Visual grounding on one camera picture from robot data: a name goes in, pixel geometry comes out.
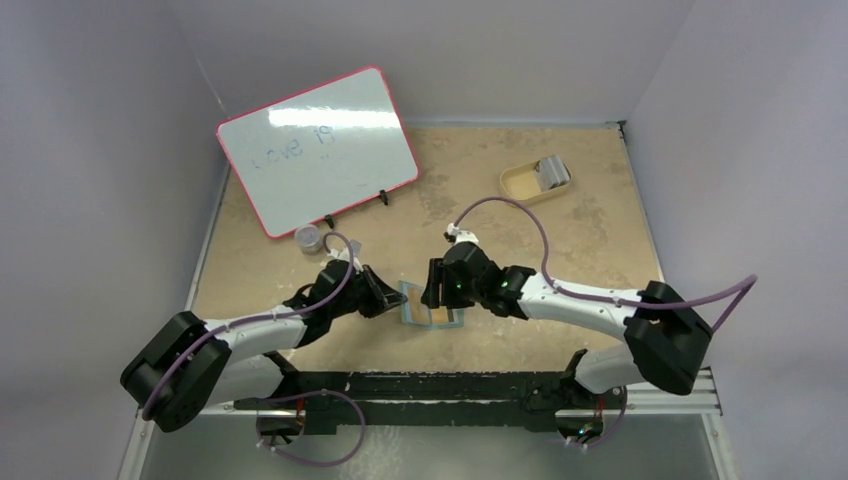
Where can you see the beige oval tray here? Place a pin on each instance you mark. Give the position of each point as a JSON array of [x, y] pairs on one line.
[[519, 184]]

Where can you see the teal leather card holder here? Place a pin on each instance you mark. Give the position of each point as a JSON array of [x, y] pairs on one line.
[[456, 315]]

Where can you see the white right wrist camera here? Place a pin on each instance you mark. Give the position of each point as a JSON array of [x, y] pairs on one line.
[[454, 234]]

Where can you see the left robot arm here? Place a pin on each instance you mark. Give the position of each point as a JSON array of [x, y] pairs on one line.
[[192, 363]]

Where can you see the small silver tin can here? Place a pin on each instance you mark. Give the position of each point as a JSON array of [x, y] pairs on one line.
[[309, 239]]

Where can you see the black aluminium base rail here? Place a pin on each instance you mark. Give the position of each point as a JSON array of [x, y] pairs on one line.
[[317, 403]]

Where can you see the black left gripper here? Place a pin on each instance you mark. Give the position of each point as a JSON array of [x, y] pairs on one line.
[[387, 296]]

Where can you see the pink framed whiteboard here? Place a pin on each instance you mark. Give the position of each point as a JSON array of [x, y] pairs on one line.
[[319, 152]]

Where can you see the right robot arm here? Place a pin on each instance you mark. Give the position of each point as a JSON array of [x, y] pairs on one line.
[[658, 341]]

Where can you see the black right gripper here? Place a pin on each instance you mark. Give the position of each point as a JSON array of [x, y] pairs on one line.
[[436, 283]]

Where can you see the stack of cards in tray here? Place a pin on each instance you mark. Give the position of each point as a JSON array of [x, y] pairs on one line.
[[551, 172]]

